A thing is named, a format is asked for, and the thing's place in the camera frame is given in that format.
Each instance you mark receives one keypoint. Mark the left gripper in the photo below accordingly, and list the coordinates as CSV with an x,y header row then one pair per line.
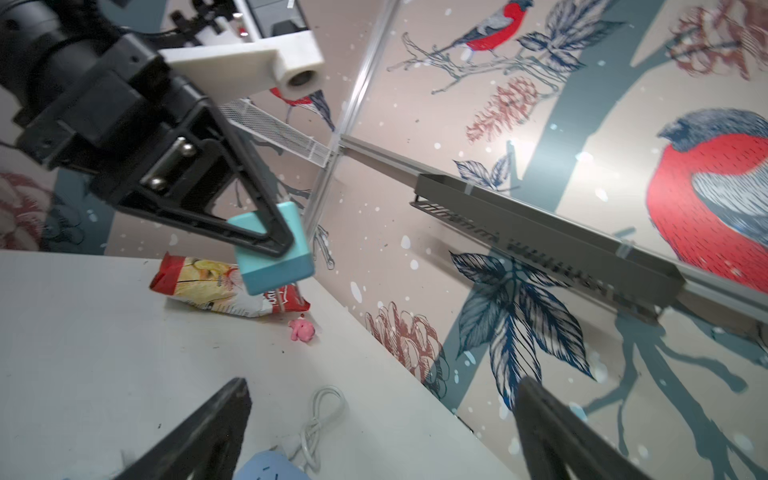
x,y
155,147

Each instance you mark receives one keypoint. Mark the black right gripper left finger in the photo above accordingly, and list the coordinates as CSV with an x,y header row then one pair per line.
x,y
206,445

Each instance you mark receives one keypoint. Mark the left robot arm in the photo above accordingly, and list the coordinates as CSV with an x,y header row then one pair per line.
x,y
30,30

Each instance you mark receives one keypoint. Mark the green charger plug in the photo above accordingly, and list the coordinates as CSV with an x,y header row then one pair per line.
x,y
261,273

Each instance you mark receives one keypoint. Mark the blue square power socket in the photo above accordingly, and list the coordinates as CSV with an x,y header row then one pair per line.
x,y
270,465

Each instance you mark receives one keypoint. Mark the pink pig toy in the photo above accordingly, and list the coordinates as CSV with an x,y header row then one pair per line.
x,y
302,329

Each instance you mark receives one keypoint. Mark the white wire wall basket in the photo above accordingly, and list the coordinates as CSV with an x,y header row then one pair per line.
x,y
267,128

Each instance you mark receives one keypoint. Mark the black wall basket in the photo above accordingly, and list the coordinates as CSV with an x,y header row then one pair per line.
x,y
609,271

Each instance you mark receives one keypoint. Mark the red chips bag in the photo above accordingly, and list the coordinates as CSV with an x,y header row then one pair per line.
x,y
219,287

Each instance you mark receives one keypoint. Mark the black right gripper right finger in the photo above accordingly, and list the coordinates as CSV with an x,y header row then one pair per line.
x,y
556,444

